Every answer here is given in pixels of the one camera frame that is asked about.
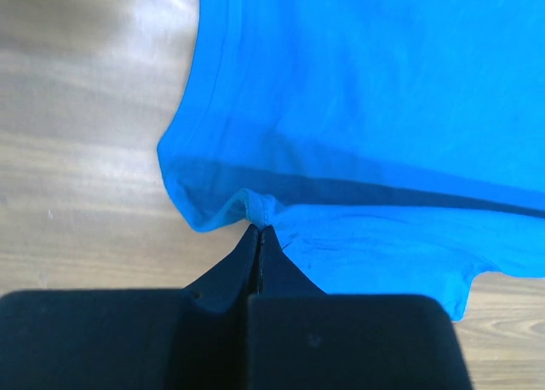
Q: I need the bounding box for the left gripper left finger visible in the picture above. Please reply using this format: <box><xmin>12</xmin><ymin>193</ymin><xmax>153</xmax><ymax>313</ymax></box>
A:
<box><xmin>1</xmin><ymin>227</ymin><xmax>259</xmax><ymax>389</ymax></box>

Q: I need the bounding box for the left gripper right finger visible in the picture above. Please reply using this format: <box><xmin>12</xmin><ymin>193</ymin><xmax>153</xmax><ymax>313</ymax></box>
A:
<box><xmin>248</xmin><ymin>227</ymin><xmax>473</xmax><ymax>389</ymax></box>

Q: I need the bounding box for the teal blue t-shirt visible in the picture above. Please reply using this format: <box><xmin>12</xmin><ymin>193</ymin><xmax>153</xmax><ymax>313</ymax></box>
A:
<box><xmin>158</xmin><ymin>0</ymin><xmax>544</xmax><ymax>320</ymax></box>

